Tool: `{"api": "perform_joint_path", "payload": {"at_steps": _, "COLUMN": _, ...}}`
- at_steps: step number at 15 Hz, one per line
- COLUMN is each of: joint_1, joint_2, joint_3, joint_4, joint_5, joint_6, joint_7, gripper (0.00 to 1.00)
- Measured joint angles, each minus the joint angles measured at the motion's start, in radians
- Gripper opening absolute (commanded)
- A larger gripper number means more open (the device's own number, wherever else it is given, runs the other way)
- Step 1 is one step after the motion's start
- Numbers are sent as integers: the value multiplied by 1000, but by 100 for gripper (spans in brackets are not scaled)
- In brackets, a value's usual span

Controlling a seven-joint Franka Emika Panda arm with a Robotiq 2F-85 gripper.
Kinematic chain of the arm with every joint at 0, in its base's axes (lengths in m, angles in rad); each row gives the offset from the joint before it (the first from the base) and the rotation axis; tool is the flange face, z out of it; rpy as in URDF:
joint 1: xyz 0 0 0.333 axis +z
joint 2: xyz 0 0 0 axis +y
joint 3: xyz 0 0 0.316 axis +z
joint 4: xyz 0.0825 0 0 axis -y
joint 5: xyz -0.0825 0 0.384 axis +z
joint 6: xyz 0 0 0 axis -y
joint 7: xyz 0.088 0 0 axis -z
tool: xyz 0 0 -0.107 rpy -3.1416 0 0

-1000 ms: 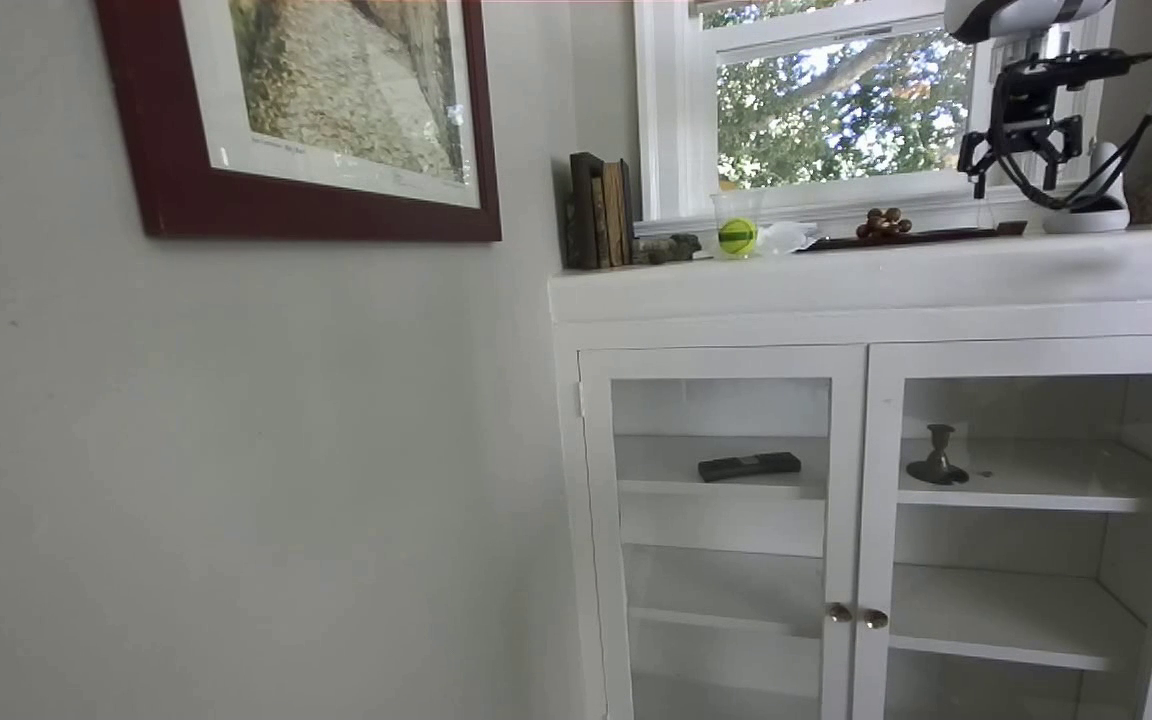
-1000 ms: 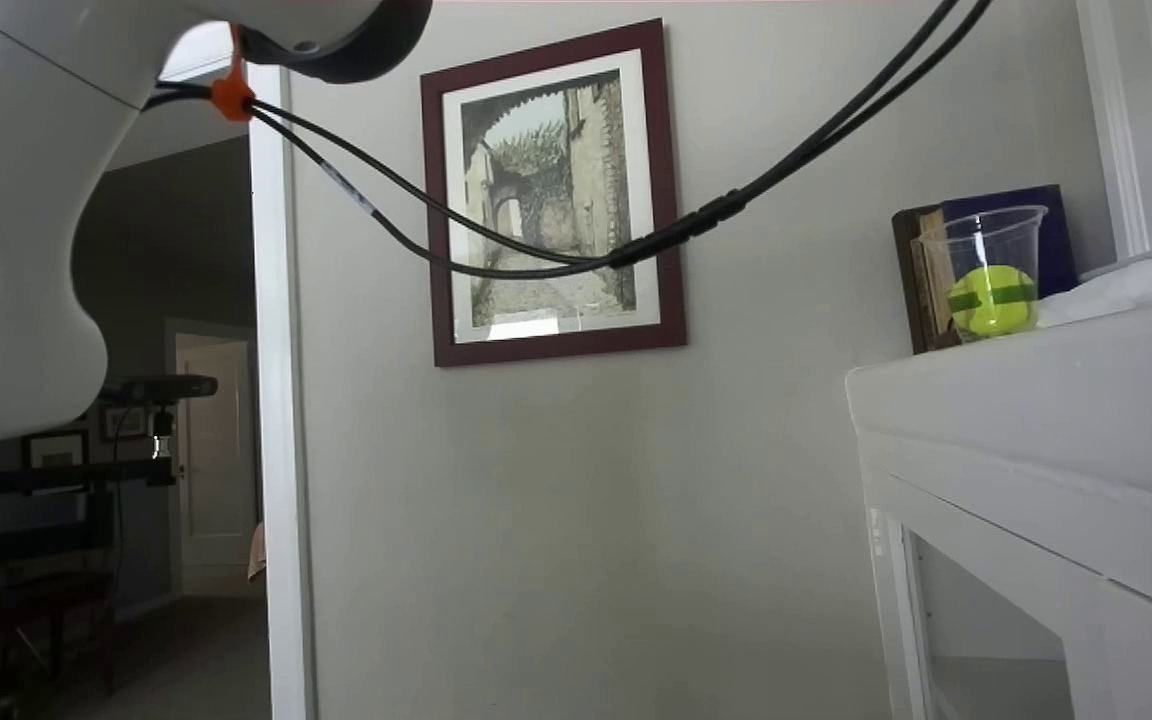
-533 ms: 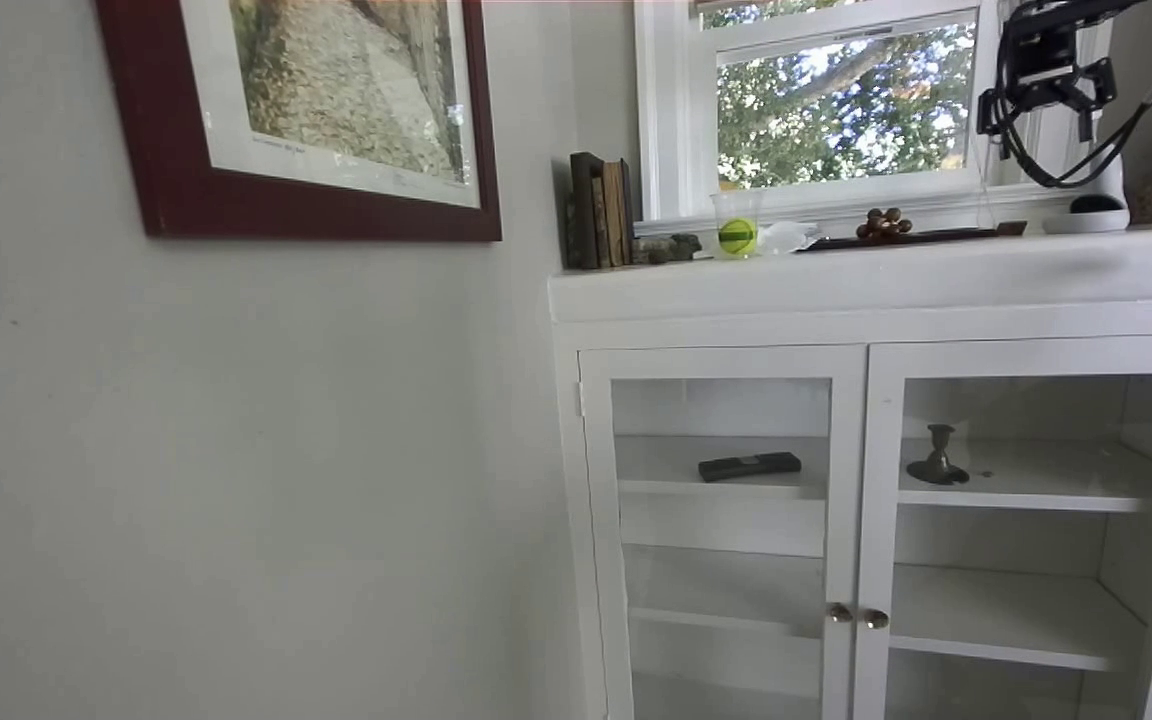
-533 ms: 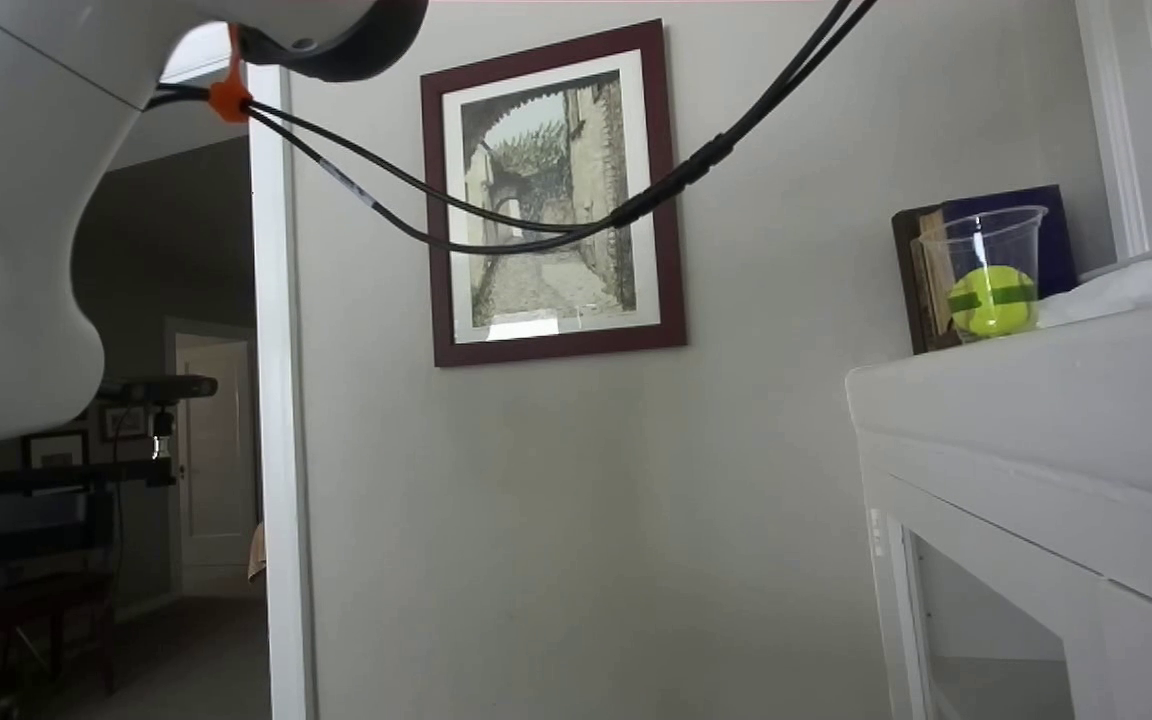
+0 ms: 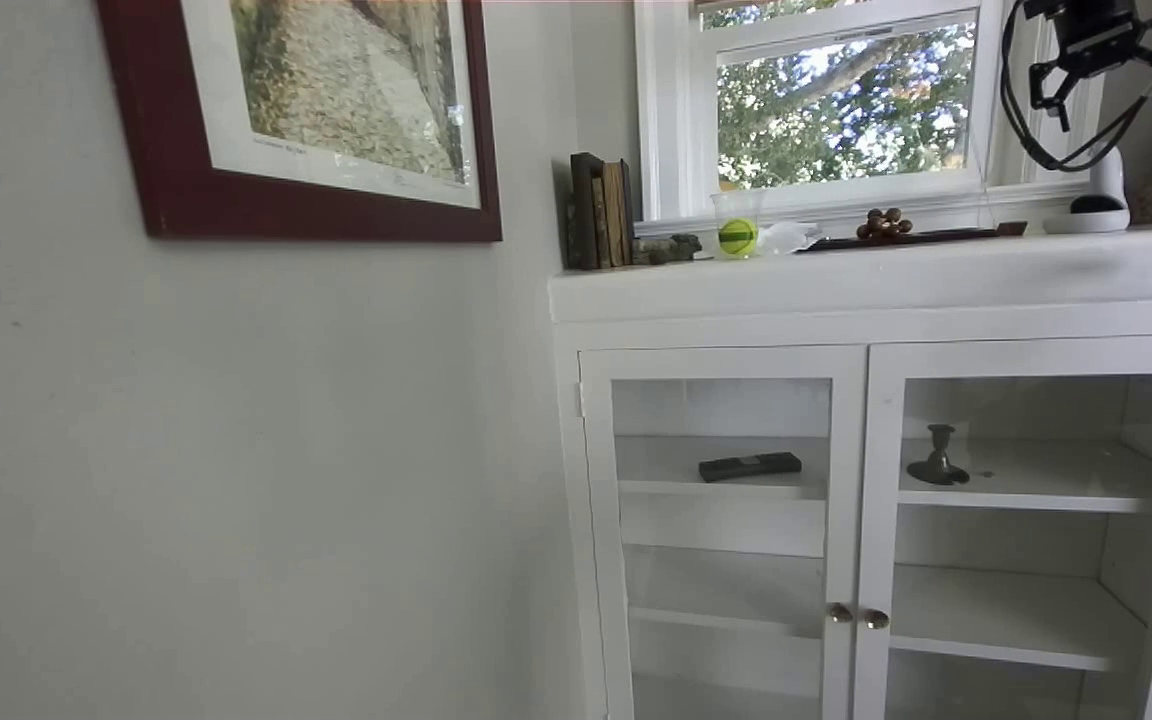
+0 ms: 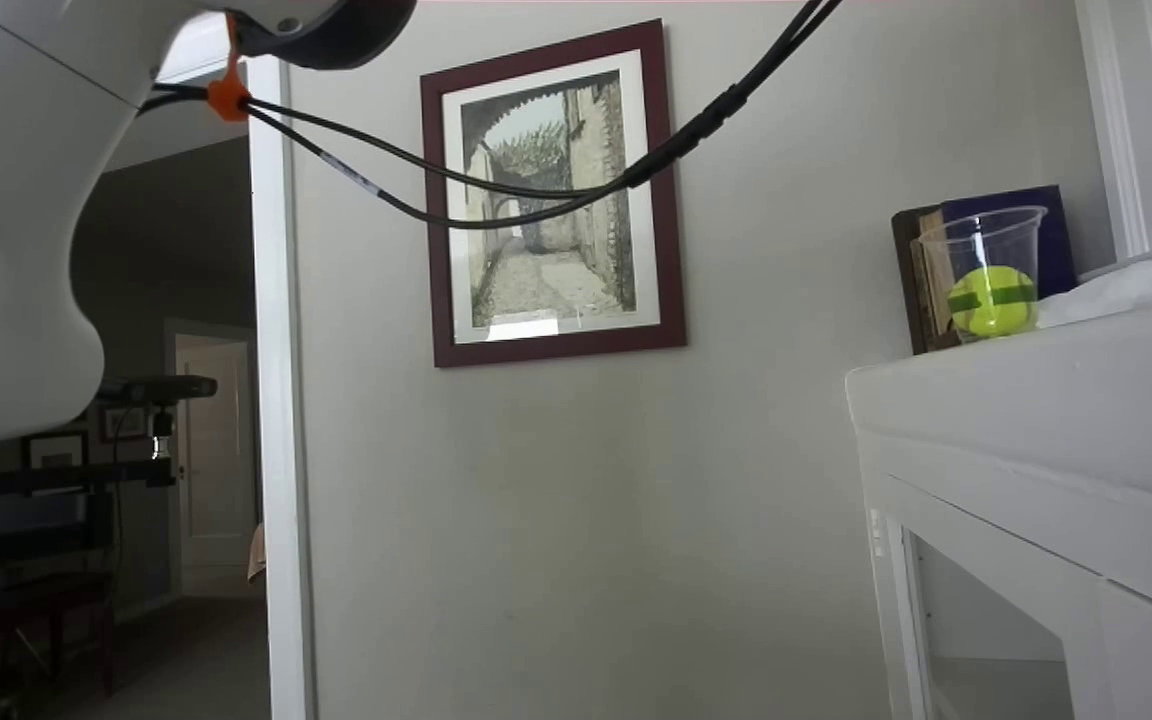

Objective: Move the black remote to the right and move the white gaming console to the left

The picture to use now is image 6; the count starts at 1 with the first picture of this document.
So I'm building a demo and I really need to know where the red framed picture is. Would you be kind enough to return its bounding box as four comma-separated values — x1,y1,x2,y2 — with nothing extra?
415,16,692,373

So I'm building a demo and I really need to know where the white interior door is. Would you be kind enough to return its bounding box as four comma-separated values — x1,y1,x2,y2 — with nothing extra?
167,323,264,602

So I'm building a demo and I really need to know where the white glass cabinet door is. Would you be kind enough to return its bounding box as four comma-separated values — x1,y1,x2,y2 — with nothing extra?
863,472,1113,720

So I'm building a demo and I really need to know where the yellow tennis ball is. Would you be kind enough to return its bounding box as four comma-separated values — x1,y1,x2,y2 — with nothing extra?
945,260,1042,345

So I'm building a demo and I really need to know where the clear plastic cup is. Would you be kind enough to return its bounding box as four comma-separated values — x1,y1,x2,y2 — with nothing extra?
939,200,1053,345

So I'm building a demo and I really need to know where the small framed picture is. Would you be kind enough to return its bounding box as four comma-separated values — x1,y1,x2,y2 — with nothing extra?
18,425,92,478
94,399,154,446

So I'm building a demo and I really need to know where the white cabinet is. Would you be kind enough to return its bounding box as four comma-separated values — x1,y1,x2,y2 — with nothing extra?
839,289,1152,720

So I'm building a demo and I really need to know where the dark blue book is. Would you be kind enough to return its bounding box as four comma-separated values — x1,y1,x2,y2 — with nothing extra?
936,178,1082,302

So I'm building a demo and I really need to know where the white crumpled cloth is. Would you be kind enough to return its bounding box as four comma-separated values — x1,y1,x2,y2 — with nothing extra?
1030,227,1152,333

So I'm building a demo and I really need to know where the dark wooden furniture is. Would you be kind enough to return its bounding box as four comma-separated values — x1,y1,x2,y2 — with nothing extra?
0,373,225,720

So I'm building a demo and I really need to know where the black cable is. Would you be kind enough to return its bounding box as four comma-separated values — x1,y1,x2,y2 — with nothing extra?
138,0,846,207
138,0,846,233

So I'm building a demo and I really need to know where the white door post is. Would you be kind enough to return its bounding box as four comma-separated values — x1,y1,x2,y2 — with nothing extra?
238,51,322,720

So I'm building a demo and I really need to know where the orange cable tie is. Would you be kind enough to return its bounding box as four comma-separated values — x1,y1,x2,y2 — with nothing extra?
204,57,254,122

